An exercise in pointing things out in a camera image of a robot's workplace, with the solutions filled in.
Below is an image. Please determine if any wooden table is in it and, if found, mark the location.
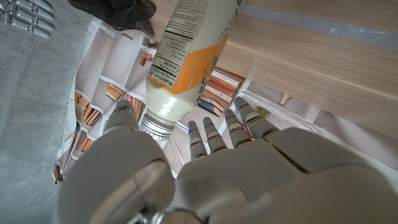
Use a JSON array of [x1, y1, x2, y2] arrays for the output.
[[239, 2, 398, 50]]

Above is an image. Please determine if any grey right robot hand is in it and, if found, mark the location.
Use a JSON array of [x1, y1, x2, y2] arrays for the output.
[[0, 0, 56, 39]]

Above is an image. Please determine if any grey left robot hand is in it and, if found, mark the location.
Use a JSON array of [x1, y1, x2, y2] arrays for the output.
[[57, 96, 398, 224]]

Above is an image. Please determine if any cream bottle with orange label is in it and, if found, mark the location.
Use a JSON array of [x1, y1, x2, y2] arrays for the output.
[[139, 0, 246, 141]]

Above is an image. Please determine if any black mesh netting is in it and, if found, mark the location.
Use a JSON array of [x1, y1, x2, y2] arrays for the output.
[[68, 0, 157, 38]]

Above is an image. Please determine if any printed bookshelf backdrop curtain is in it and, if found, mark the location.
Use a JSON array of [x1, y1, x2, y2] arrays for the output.
[[51, 17, 398, 194]]

